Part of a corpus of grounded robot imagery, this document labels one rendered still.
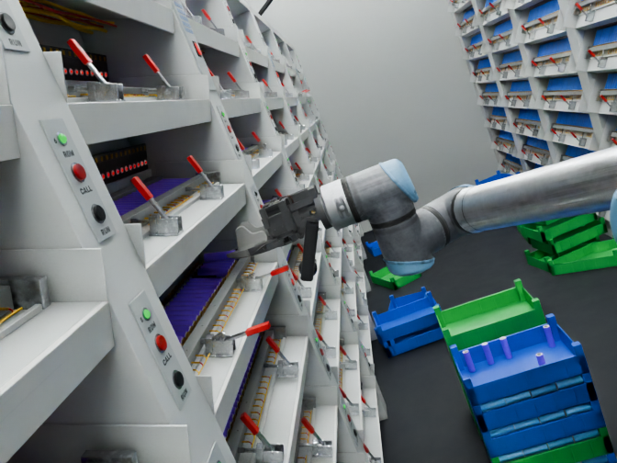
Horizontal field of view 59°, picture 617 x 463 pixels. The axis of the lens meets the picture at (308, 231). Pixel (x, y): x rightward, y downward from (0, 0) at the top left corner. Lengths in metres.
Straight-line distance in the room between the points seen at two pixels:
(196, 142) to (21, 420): 0.86
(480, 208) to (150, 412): 0.67
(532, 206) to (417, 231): 0.22
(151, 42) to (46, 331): 0.84
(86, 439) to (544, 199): 0.69
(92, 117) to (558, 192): 0.64
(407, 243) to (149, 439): 0.62
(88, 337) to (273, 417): 0.54
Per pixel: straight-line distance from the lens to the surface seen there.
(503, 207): 0.97
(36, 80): 0.59
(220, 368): 0.77
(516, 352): 1.71
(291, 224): 1.03
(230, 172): 1.19
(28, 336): 0.49
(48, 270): 0.55
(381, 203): 1.01
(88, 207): 0.56
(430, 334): 2.60
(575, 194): 0.87
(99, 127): 0.68
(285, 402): 1.03
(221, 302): 0.94
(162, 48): 1.22
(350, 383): 1.81
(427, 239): 1.06
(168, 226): 0.76
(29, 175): 0.54
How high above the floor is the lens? 1.16
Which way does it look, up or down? 12 degrees down
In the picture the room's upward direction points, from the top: 22 degrees counter-clockwise
